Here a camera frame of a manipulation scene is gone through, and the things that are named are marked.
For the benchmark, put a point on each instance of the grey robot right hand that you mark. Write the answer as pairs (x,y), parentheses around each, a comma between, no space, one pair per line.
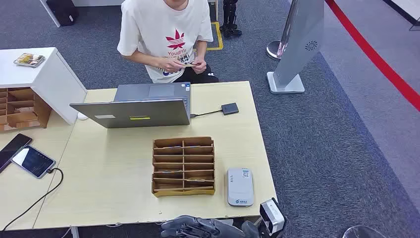
(197,228)

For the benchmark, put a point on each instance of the person's right hand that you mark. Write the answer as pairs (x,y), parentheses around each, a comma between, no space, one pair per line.
(170,65)

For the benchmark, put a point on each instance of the person's left hand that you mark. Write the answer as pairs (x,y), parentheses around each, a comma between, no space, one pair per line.
(200,65)

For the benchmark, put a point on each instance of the golden patterned ID card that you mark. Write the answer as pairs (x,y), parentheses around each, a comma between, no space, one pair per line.
(189,65)

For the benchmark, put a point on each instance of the brown cardboard card organizer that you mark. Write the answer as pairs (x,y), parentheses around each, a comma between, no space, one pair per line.
(183,192)

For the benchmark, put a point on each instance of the person's left forearm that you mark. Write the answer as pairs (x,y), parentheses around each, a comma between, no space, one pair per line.
(201,49)

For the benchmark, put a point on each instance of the person's right forearm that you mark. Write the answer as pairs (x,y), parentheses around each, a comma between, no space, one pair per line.
(141,58)

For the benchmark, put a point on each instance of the person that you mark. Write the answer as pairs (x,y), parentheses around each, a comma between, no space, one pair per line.
(157,26)

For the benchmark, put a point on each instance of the white card reader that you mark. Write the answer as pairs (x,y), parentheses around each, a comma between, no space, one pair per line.
(240,187)

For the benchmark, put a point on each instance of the small black adapter box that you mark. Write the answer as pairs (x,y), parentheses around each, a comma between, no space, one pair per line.
(230,108)

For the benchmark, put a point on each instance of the grey laptop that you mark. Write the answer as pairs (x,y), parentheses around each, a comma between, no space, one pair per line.
(141,113)

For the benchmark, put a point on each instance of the black robot legs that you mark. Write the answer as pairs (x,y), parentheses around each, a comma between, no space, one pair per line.
(229,16)

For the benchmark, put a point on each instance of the chrome stanchion base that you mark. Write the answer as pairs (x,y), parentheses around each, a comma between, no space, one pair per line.
(272,51)

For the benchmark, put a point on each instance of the silver kiosk stand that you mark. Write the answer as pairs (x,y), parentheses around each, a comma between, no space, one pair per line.
(298,42)

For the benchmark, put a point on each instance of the white mouse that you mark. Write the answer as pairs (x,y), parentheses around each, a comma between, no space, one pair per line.
(82,116)

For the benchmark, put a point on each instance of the white cabinet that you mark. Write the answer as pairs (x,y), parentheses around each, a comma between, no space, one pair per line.
(52,78)

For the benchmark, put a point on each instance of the white table leg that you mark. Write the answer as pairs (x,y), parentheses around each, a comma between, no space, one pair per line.
(75,233)

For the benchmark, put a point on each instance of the white desk leg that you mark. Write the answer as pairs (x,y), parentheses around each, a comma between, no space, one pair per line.
(51,13)

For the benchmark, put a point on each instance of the brown cardboard shelf organizer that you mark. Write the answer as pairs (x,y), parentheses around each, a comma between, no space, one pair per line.
(42,111)

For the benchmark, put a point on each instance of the stack of patterned cards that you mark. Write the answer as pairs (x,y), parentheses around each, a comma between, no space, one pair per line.
(29,60)

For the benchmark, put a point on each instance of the clear glass dome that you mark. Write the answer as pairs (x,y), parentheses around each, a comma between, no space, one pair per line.
(364,233)

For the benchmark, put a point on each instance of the phone with lit screen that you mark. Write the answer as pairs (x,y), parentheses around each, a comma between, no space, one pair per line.
(32,161)

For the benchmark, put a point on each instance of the black phone with dark screen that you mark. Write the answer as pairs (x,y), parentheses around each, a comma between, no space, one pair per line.
(11,148)

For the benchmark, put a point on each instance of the red barrier belt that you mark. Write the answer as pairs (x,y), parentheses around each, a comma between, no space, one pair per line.
(395,76)

